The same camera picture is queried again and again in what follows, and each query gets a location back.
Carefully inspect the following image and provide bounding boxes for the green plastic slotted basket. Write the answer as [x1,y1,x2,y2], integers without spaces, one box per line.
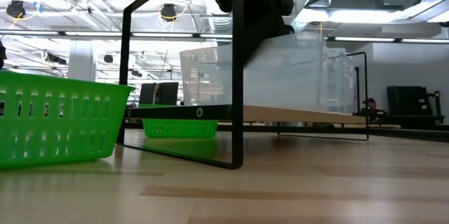
[138,103,219,139]
[0,70,135,169]

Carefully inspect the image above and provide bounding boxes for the black metal shelf wooden board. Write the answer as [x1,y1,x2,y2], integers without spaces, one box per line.
[116,0,369,171]

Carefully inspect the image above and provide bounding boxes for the ceiling light strip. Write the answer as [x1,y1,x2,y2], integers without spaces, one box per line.
[0,30,233,39]
[333,36,449,44]

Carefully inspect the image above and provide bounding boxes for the black computer monitor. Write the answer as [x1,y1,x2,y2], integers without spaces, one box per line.
[138,81,180,106]

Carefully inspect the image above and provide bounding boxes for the person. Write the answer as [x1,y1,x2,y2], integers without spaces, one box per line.
[361,97,379,114]

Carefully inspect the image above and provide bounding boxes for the black equipment rack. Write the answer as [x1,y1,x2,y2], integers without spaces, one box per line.
[387,85,445,129]

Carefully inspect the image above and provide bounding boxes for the black ceiling cable reel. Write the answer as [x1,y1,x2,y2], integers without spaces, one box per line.
[6,0,27,20]
[160,3,178,22]

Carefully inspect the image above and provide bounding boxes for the black aluminium table frame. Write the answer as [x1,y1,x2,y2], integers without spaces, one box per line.
[215,124,449,144]

